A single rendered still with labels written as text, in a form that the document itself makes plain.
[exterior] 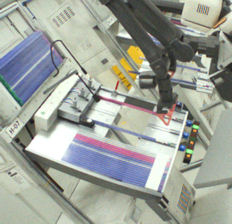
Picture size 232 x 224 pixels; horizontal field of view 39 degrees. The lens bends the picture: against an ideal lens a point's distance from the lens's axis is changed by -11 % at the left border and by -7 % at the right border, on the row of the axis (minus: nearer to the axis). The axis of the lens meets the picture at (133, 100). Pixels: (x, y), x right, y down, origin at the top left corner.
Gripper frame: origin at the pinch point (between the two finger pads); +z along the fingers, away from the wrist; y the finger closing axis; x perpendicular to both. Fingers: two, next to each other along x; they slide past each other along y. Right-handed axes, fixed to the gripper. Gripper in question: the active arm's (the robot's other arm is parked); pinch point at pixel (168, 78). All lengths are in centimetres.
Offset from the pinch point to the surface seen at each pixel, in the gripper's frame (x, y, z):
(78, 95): -47, 31, 4
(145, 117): -19, -70, 79
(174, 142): 10.4, 40.9, 16.0
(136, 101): -16.6, 12.2, 12.8
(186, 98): 12.9, -8.5, 16.3
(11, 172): -73, 75, 36
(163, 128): 3.0, 32.2, 14.8
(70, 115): -46, 47, 8
